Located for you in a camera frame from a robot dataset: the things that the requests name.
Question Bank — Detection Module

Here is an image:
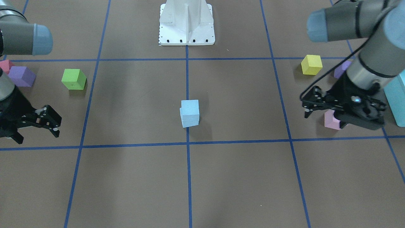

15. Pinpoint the white pedestal column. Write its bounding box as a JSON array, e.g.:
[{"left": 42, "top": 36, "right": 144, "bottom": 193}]
[{"left": 158, "top": 0, "right": 215, "bottom": 46}]

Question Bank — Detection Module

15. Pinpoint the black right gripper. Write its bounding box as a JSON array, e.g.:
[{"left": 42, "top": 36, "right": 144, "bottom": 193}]
[{"left": 0, "top": 86, "right": 62, "bottom": 144}]

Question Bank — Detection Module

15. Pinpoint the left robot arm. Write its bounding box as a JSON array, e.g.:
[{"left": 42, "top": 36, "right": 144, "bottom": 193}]
[{"left": 299, "top": 0, "right": 405, "bottom": 130}]

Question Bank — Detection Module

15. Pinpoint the cyan plastic bin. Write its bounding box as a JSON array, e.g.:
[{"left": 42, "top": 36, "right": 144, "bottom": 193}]
[{"left": 384, "top": 71, "right": 405, "bottom": 127}]

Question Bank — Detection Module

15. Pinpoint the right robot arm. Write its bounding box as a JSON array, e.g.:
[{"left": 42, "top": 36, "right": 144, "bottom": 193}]
[{"left": 0, "top": 0, "right": 62, "bottom": 144}]

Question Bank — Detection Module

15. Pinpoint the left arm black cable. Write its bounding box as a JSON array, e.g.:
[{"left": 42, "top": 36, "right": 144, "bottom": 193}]
[{"left": 299, "top": 44, "right": 371, "bottom": 102}]

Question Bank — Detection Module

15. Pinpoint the magenta block beside orange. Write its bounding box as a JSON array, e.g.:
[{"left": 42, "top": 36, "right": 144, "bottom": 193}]
[{"left": 0, "top": 60, "right": 15, "bottom": 75}]

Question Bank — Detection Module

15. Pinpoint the green block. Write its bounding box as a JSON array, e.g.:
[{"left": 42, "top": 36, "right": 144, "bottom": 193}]
[{"left": 61, "top": 69, "right": 87, "bottom": 90}]

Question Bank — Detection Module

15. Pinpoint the yellow block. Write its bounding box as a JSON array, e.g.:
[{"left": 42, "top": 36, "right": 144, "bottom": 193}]
[{"left": 301, "top": 54, "right": 323, "bottom": 75}]

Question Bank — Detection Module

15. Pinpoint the light blue block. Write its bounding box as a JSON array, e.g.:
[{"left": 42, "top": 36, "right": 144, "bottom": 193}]
[
  {"left": 179, "top": 108, "right": 200, "bottom": 128},
  {"left": 180, "top": 100, "right": 200, "bottom": 116}
]

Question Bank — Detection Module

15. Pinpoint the light pink block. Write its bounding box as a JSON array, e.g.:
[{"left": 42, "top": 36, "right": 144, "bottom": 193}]
[{"left": 324, "top": 110, "right": 346, "bottom": 130}]

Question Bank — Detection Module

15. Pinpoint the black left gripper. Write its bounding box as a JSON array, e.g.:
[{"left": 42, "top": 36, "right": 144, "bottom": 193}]
[{"left": 301, "top": 74, "right": 387, "bottom": 130}]

